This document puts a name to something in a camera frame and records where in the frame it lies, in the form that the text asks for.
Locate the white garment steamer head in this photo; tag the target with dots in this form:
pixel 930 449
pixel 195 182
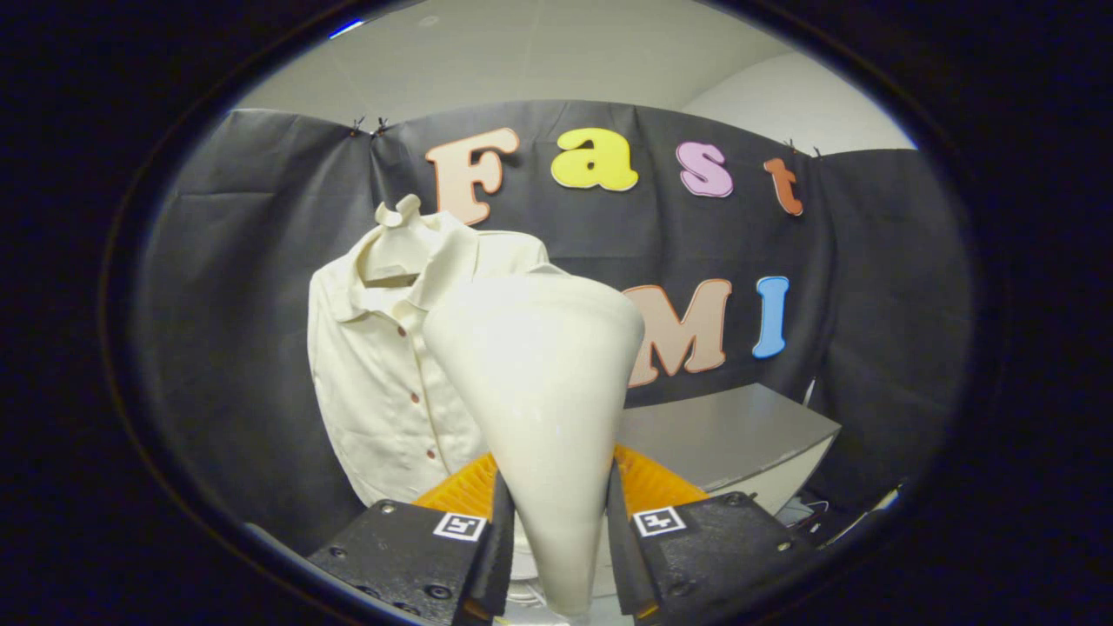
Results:
pixel 539 391

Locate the cream button-up shirt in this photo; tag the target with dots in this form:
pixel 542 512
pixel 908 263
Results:
pixel 383 382

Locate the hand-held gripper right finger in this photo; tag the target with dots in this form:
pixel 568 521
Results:
pixel 622 556

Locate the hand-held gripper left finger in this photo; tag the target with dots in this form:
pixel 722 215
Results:
pixel 497 556

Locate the grey and white cabinet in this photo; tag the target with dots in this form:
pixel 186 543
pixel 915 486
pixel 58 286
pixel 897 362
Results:
pixel 739 426

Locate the white clothes hanger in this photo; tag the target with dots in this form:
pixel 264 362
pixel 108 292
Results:
pixel 402 211

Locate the ceiling light panel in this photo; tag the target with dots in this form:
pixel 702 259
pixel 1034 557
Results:
pixel 345 28

